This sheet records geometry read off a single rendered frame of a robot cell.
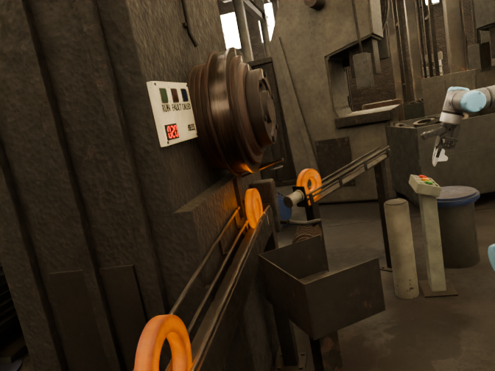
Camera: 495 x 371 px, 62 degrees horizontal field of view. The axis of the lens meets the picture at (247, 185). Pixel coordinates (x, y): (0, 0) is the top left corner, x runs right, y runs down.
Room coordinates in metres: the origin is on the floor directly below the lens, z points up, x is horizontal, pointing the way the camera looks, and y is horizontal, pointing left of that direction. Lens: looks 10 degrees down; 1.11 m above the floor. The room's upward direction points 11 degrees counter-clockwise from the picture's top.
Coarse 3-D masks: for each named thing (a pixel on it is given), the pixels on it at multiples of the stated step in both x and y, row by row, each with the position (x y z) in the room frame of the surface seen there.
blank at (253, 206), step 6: (246, 192) 1.56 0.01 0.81; (252, 192) 1.55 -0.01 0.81; (258, 192) 1.62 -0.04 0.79; (246, 198) 1.53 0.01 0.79; (252, 198) 1.52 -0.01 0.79; (258, 198) 1.60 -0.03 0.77; (246, 204) 1.52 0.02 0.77; (252, 204) 1.51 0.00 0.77; (258, 204) 1.61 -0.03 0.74; (246, 210) 1.51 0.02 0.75; (252, 210) 1.50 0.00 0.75; (258, 210) 1.61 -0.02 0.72; (252, 216) 1.51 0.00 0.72; (258, 216) 1.55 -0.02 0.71; (252, 222) 1.52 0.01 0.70
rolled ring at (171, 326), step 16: (160, 320) 0.71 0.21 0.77; (176, 320) 0.76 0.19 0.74; (144, 336) 0.68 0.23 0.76; (160, 336) 0.68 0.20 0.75; (176, 336) 0.76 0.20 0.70; (144, 352) 0.65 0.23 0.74; (160, 352) 0.67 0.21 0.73; (176, 352) 0.77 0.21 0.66; (144, 368) 0.63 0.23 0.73; (176, 368) 0.76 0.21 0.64
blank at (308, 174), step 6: (300, 174) 1.96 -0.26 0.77; (306, 174) 1.96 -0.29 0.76; (312, 174) 1.99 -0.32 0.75; (318, 174) 2.02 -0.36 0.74; (300, 180) 1.94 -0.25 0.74; (306, 180) 1.96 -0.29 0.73; (312, 180) 2.01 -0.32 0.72; (318, 180) 2.01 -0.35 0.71; (306, 186) 1.95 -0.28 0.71; (312, 186) 2.01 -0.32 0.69; (318, 186) 2.01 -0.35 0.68; (306, 192) 1.95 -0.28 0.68
